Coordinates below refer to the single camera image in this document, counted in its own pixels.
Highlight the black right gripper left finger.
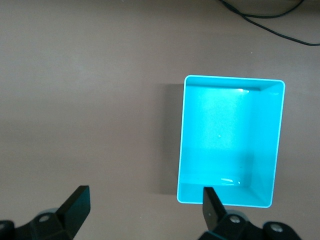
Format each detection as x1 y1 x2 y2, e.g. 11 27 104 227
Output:
0 184 91 240

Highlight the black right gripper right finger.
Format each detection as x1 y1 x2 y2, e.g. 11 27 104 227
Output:
197 186 300 240

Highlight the turquoise plastic bin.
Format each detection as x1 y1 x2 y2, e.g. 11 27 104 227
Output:
176 74 286 209

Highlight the long black table cable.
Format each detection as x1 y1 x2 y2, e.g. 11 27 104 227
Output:
217 0 320 47

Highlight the arched black table cable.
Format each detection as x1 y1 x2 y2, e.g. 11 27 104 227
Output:
224 0 305 20

